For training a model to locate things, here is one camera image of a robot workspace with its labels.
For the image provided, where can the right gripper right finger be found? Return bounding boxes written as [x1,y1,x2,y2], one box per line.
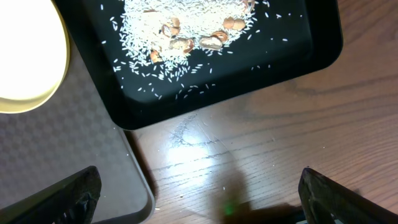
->
[298,168,397,223]

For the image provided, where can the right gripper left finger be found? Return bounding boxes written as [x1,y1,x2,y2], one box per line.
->
[1,166,101,223]

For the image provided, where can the yellow plate bowl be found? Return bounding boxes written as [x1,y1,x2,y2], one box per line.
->
[1,0,70,114]

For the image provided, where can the pile of rice grains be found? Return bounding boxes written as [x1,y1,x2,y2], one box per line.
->
[88,0,312,103]

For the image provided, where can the black food waste tray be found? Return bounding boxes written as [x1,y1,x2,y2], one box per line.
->
[56,0,343,130]

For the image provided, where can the brown serving tray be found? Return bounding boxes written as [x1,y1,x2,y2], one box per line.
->
[0,30,156,224]

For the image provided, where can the nut shell scraps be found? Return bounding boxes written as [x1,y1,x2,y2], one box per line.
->
[137,0,256,64]

